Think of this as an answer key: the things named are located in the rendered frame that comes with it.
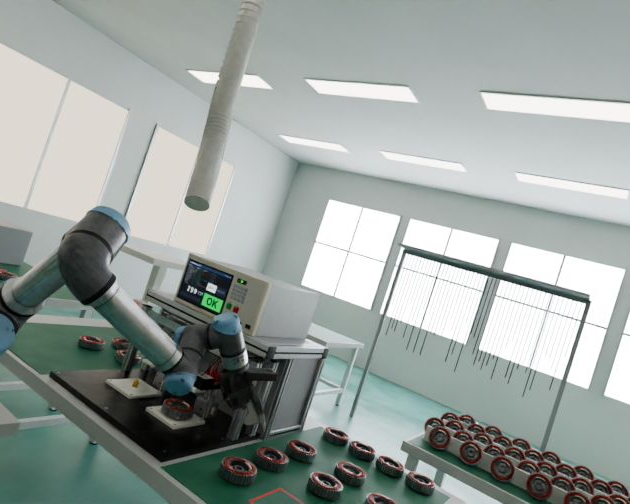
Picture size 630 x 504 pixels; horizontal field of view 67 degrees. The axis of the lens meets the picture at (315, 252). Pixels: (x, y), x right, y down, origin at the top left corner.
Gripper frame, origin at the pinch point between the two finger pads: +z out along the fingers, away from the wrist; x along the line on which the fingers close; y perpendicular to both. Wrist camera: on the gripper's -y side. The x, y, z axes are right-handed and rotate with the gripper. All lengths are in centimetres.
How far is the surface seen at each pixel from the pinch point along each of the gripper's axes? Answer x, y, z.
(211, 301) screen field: -51, -10, -22
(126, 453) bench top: -14.9, 35.8, 0.8
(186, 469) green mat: -3.4, 22.5, 7.0
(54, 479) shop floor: -128, 67, 68
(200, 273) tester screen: -61, -11, -32
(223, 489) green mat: 6.8, 15.8, 11.2
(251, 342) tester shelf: -26.0, -13.2, -11.8
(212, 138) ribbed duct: -181, -72, -81
